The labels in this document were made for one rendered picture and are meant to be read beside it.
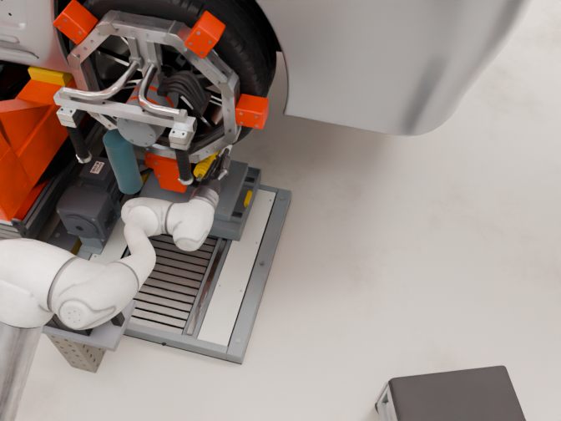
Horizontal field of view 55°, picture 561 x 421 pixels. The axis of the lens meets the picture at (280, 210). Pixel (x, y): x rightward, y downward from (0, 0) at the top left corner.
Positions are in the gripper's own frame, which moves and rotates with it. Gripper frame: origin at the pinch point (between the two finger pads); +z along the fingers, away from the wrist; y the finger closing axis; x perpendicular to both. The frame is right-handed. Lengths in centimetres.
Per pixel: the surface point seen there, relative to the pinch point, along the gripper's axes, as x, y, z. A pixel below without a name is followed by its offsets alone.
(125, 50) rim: 43, -20, 23
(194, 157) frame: 5.7, -8.5, -4.4
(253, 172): -35, -34, 33
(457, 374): -86, 44, -48
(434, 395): -81, 39, -57
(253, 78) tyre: 15.0, 28.2, 4.5
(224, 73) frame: 23.0, 24.7, 0.7
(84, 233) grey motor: 11, -61, -26
